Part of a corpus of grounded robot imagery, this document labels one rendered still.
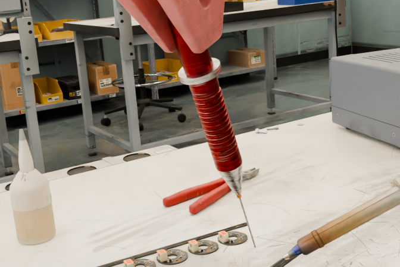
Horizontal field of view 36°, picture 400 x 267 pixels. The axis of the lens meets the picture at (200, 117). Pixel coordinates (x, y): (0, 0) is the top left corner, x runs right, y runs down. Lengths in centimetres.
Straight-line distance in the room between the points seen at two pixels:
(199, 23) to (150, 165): 53
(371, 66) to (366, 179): 16
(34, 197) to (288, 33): 552
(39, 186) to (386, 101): 40
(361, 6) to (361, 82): 568
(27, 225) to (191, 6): 38
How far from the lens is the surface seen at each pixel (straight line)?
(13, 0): 256
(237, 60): 531
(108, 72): 452
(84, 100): 340
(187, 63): 22
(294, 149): 75
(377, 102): 75
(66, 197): 66
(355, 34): 653
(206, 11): 21
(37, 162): 273
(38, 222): 55
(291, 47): 603
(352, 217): 29
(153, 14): 21
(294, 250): 29
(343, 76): 80
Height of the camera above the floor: 97
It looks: 14 degrees down
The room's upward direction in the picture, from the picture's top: 4 degrees counter-clockwise
